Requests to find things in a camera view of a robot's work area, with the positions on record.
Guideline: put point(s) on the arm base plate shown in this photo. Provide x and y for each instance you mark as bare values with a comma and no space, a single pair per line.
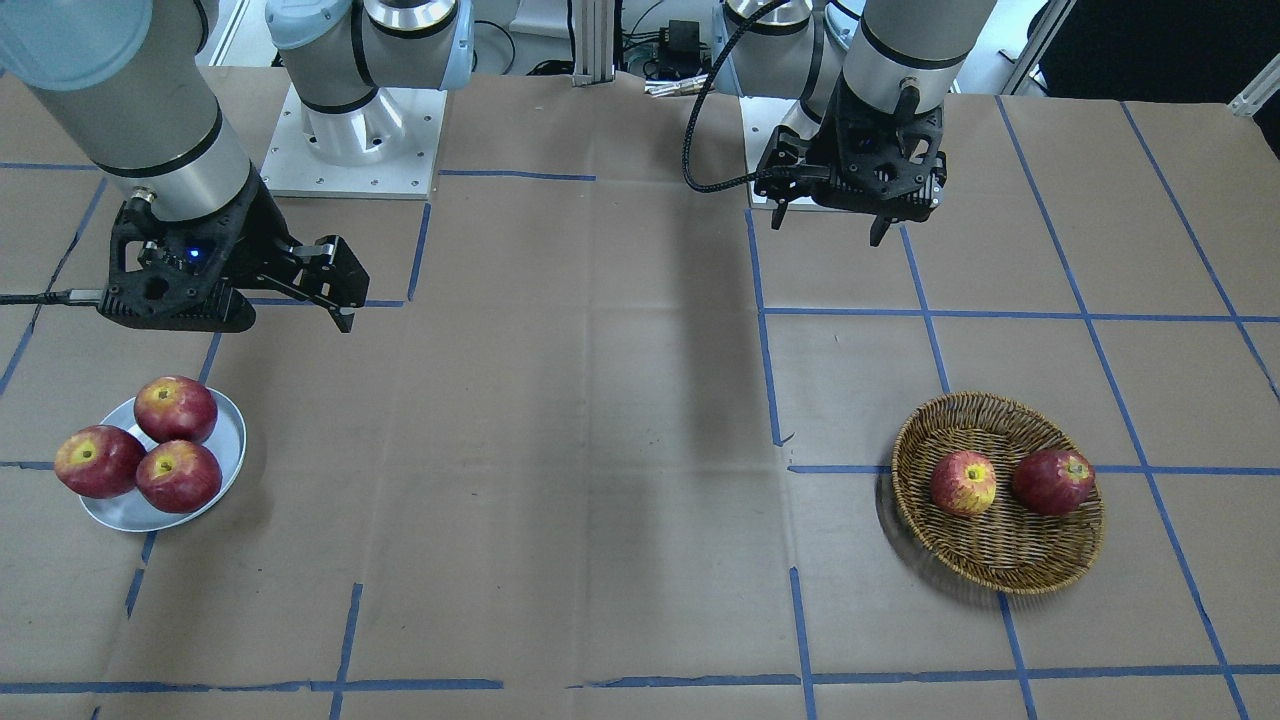
350,170
761,117

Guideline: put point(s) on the red apple plate back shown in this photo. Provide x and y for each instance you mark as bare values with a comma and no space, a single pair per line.
176,407

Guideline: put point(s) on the woven wicker basket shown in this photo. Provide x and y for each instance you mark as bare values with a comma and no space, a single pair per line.
1008,548

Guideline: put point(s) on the red yellow apple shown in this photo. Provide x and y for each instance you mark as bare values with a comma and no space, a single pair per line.
964,484

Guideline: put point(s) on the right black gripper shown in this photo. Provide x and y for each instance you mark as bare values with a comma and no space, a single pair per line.
252,237

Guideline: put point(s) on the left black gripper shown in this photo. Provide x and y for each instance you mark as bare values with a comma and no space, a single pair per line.
829,146

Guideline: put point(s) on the red apple plate front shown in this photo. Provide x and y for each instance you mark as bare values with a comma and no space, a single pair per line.
179,476

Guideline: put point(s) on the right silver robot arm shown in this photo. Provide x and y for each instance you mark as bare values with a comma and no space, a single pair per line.
120,77

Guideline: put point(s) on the aluminium frame post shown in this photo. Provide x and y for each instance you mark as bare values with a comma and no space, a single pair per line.
593,35

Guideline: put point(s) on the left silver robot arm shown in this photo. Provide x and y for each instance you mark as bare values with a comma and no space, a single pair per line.
801,48

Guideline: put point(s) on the red apple plate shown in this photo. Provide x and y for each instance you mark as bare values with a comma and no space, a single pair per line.
176,407
179,476
99,462

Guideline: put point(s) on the black power adapter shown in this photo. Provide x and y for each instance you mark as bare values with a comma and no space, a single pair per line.
679,50

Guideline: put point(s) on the dark red apple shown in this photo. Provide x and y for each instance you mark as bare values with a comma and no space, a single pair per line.
1053,482

